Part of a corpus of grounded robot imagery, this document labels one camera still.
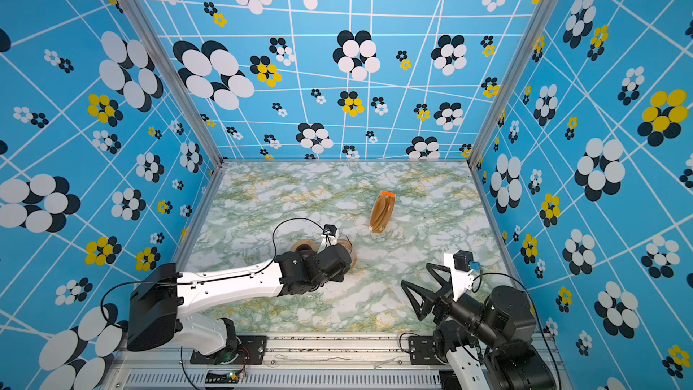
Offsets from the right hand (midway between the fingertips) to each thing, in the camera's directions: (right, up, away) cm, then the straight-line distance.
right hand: (419, 275), depth 59 cm
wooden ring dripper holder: (-33, 0, +33) cm, 46 cm away
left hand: (-17, -3, +20) cm, 27 cm away
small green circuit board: (-50, -32, +13) cm, 61 cm away
